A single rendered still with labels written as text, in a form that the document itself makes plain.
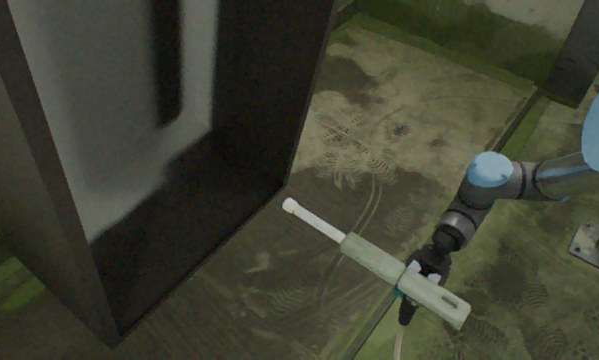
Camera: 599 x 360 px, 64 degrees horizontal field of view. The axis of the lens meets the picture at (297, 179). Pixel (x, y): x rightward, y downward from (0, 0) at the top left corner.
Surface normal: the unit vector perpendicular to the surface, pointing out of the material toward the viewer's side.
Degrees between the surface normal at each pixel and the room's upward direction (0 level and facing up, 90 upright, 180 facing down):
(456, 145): 0
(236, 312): 0
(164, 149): 12
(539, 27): 90
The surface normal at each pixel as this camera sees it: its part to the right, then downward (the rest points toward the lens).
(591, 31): -0.62, 0.57
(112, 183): 0.18, -0.58
